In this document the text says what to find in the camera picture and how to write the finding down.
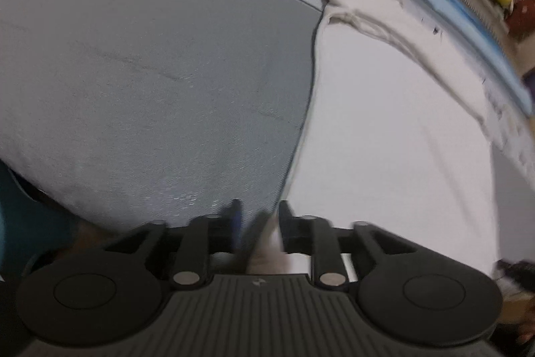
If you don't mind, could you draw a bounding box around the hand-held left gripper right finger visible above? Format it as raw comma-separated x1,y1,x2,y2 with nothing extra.
278,200,403,287

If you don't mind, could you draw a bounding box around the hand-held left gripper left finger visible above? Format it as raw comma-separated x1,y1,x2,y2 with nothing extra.
104,199,244,291

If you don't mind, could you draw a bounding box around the white t-shirt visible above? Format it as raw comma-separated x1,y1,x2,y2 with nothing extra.
246,0,504,280

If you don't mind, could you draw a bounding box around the person's teal clothing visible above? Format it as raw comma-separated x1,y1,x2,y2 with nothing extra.
0,164,78,282

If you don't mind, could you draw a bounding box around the light blue sheet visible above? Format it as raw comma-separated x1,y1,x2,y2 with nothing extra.
307,0,532,113

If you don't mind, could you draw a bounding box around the dark red cushion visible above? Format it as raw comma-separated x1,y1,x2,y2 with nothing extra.
507,0,535,45

